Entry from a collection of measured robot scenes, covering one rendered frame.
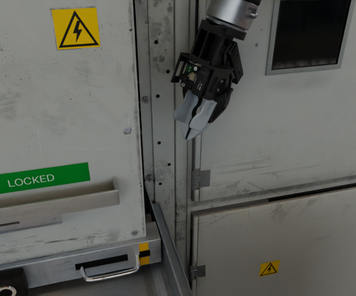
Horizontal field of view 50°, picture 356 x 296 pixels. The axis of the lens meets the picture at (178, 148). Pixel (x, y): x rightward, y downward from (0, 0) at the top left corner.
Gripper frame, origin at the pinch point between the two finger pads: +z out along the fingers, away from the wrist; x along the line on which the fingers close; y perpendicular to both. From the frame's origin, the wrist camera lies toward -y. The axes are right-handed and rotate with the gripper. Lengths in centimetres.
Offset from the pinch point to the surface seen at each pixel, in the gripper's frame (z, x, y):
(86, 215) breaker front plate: 16.1, -4.7, 17.0
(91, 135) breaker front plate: 1.1, -6.0, 19.7
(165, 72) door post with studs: -7.3, -11.5, -3.2
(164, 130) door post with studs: 4.8, -9.3, -6.7
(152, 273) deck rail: 26.3, 6.2, 6.5
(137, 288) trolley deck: 27.9, 6.0, 10.1
